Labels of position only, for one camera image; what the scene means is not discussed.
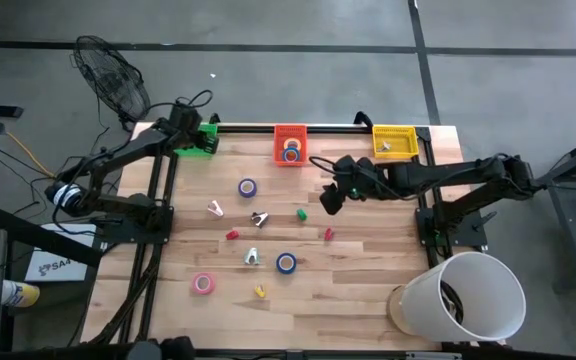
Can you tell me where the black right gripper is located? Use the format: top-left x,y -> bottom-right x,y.
319,158 -> 388,216

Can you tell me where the purple-blue tape roll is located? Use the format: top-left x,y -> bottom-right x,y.
237,177 -> 258,199

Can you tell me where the royal blue tape roll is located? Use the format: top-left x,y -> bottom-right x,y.
275,252 -> 298,275

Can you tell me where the pink tape roll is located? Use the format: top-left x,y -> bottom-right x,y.
191,272 -> 217,296

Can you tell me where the green plastic basket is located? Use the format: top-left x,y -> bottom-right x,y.
172,122 -> 219,159

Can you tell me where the yellow plastic basket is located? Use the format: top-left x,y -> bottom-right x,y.
371,124 -> 420,160

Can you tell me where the orange plastic basket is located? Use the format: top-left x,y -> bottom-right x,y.
273,123 -> 309,167

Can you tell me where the black floor fan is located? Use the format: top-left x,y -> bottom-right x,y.
70,34 -> 153,132

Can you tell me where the round wooden disc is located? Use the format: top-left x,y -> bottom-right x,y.
386,284 -> 419,337

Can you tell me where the white round bin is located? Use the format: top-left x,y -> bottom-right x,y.
400,251 -> 528,344

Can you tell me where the white printed box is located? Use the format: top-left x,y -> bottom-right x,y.
23,223 -> 98,284

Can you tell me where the yellow white spray can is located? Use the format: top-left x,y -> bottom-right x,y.
0,279 -> 42,309

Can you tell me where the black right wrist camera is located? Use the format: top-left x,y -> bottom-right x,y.
334,153 -> 358,182

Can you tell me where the black aluminium table frame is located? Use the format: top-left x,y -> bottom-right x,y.
80,119 -> 489,360

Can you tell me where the yellow cable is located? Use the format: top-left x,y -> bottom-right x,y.
0,102 -> 57,179

